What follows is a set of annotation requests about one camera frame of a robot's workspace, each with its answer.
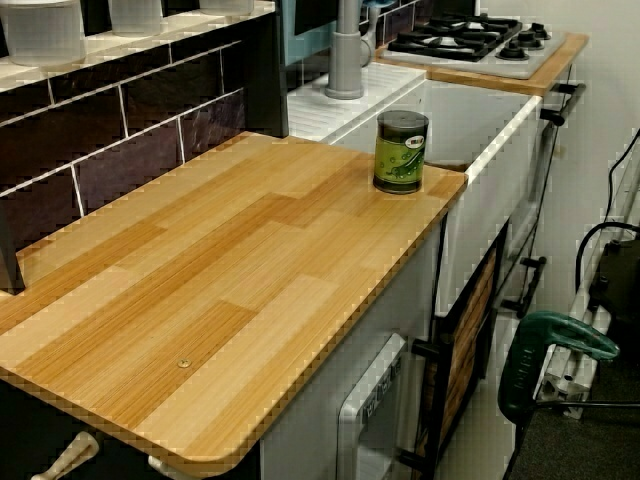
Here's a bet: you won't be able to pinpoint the green labelled can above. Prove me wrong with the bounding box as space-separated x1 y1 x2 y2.
372 110 431 195

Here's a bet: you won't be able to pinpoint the white toy sink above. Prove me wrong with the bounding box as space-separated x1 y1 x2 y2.
287 62 546 321

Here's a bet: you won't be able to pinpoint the wood panel cabinet door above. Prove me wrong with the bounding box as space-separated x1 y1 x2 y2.
412 219 511 471

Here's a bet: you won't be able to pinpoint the grey toy faucet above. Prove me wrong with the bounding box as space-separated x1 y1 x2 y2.
324 0 375 100

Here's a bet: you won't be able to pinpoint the dark tile backsplash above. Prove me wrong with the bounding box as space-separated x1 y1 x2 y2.
0 29 261 261

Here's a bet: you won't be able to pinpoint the black stove burner grates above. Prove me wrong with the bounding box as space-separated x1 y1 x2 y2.
387 13 554 64

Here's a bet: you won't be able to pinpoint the green power tool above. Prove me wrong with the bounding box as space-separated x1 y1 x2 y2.
498 309 621 422

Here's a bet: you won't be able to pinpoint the white plastic jar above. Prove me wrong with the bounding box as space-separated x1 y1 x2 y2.
0 0 87 67
108 0 164 37
198 0 255 16

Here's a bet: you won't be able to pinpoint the cream shelf ledge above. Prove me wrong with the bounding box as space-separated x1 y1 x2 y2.
0 0 277 94

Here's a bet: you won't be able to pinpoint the white stove plate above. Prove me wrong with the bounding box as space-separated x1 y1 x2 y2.
382 14 569 80

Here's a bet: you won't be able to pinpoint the aluminium extrusion bar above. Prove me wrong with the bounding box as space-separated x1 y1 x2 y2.
537 294 614 419

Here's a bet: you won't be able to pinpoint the wooden stove counter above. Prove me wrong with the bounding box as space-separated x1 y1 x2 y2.
374 32 589 97

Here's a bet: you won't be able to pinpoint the black power box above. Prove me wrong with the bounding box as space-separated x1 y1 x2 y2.
588 238 640 324

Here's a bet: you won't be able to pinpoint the white tap knob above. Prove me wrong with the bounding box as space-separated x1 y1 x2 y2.
32 432 99 480

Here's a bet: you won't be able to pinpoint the dark shelf post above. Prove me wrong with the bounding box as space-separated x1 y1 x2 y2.
238 9 291 139

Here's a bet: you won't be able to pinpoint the black cabinet handle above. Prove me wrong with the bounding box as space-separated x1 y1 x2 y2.
502 255 549 319

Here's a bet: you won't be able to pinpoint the black cable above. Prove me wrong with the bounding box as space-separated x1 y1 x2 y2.
574 219 640 291

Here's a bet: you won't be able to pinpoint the black oven handle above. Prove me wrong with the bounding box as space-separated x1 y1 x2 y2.
539 82 586 126

